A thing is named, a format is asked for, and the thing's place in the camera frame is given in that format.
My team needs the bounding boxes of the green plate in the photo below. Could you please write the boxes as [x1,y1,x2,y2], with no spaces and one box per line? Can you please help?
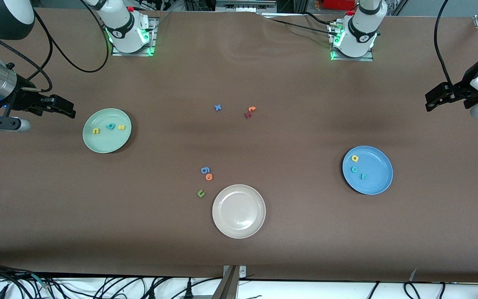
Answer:
[83,108,132,154]

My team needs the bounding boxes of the blue plate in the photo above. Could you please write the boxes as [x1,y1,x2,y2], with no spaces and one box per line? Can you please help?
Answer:
[342,146,393,195]

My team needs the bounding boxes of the red box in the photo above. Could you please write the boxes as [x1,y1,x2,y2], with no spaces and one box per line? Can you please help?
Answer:
[323,0,356,10]

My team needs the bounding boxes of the beige plate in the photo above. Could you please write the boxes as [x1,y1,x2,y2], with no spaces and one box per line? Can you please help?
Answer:
[212,184,266,239]

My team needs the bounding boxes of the grey equipment rack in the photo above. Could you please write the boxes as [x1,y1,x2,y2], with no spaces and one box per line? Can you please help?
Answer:
[214,0,279,13]

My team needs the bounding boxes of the brown table cover sheet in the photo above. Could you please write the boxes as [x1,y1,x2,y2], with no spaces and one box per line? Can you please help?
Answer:
[0,7,478,283]

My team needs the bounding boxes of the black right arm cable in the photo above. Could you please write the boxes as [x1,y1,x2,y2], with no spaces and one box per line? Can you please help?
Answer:
[0,0,110,93]

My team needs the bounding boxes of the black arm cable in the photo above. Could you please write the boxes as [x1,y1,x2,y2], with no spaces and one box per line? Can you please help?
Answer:
[0,0,110,93]
[434,0,457,90]

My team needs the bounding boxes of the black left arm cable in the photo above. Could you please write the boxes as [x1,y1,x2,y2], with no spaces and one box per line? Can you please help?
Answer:
[434,0,457,90]

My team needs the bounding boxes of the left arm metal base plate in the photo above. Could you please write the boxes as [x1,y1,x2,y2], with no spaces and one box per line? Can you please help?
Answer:
[329,23,374,62]

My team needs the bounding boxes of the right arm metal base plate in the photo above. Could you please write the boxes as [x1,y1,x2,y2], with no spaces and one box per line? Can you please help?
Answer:
[111,17,159,56]

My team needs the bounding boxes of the black base power cable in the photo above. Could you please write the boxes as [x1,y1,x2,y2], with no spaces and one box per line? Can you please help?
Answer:
[260,12,341,36]

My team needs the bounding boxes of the green tipped cable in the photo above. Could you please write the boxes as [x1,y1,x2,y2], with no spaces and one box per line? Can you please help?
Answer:
[29,273,53,289]

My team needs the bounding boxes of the metal table edge bracket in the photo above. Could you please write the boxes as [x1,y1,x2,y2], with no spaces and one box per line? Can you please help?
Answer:
[212,265,248,299]

